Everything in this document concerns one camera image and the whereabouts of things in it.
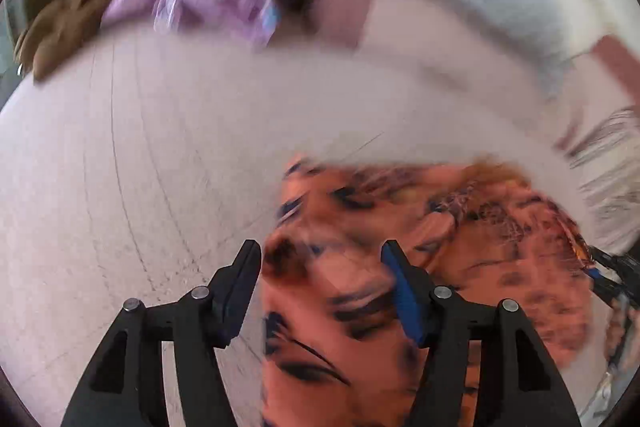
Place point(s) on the pale pink bordered bed sheet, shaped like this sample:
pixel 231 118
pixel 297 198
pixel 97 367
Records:
pixel 440 32

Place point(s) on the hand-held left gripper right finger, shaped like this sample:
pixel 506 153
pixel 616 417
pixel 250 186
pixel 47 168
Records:
pixel 407 303

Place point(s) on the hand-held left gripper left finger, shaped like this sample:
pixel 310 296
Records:
pixel 241 291

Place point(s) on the grey striped cloth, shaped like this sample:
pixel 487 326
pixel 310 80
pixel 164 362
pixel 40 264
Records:
pixel 612 167

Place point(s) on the orange leopard print garment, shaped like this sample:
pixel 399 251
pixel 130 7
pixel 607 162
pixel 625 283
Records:
pixel 342 349

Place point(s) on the white quilted mattress pad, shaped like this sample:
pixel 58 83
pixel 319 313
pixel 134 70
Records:
pixel 150 147

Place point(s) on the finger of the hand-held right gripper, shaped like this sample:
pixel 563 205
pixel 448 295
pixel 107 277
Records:
pixel 607 274

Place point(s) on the brown cloth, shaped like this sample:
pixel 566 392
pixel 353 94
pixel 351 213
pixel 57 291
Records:
pixel 65 27

